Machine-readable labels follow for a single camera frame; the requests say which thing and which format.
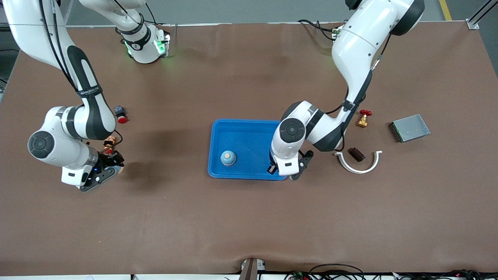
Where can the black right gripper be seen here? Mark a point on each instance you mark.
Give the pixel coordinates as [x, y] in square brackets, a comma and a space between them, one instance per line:
[109, 159]

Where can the blue service bell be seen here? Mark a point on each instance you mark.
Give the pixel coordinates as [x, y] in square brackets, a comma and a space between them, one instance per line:
[122, 167]
[228, 158]

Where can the dark brown cylindrical capacitor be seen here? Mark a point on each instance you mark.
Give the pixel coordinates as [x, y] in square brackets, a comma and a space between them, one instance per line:
[356, 154]

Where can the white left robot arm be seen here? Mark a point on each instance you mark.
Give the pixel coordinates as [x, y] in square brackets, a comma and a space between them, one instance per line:
[350, 46]

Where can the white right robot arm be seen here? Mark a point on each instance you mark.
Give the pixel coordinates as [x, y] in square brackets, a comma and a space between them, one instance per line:
[58, 147]

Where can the red yellow black push button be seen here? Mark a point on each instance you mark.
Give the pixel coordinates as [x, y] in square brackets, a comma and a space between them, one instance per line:
[110, 140]

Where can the red push button black body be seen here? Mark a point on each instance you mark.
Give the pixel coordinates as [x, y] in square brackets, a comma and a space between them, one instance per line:
[122, 117]

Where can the blue plastic tray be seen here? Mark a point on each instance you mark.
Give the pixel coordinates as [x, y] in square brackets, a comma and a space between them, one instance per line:
[241, 136]

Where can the white half-round pipe clamp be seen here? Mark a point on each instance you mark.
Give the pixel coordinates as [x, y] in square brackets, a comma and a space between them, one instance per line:
[358, 170]

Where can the grey metal box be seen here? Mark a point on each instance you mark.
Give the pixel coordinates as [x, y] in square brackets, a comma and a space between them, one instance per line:
[410, 128]

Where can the metal table bracket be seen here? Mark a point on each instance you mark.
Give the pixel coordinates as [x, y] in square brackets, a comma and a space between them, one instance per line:
[249, 270]

